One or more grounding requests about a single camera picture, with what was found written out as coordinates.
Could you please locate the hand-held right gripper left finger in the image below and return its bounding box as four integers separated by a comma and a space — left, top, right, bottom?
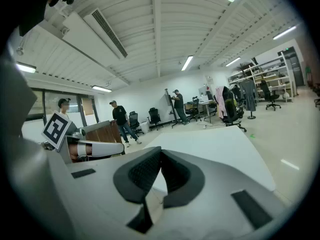
66, 145, 163, 236

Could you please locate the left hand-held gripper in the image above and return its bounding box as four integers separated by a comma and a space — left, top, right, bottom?
41, 110, 125, 164

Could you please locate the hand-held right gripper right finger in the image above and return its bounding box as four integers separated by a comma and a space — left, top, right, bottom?
149, 148, 288, 237

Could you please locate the brown wooden cabinet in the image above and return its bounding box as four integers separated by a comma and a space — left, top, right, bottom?
79, 120, 124, 145

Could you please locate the black office chair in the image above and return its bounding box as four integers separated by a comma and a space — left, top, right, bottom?
259, 79, 282, 112
128, 110, 145, 137
147, 107, 165, 131
184, 96, 202, 122
219, 85, 248, 133

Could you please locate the white plastic bin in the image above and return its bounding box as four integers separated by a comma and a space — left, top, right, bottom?
139, 120, 150, 134

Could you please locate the dark framed window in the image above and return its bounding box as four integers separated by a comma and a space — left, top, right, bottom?
26, 88, 100, 125

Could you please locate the screen on rolling stand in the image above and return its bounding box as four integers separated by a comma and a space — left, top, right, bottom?
164, 88, 185, 129

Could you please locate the black coat rack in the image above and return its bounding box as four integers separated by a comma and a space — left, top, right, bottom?
238, 77, 258, 120

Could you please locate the office desk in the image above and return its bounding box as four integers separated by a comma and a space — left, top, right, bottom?
198, 99, 217, 124

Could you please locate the pink garment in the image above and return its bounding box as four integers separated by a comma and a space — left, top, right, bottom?
215, 85, 228, 120

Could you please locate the grey garment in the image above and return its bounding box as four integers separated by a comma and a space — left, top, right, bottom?
239, 78, 258, 112

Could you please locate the white ceiling air conditioner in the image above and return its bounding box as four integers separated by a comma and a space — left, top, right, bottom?
62, 8, 129, 60

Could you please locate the white shelving unit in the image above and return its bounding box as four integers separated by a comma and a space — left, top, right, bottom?
226, 50, 297, 104

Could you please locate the potted plant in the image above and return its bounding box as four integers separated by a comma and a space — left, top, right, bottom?
236, 62, 251, 77

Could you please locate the dark door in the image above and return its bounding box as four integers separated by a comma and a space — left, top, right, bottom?
283, 46, 306, 87

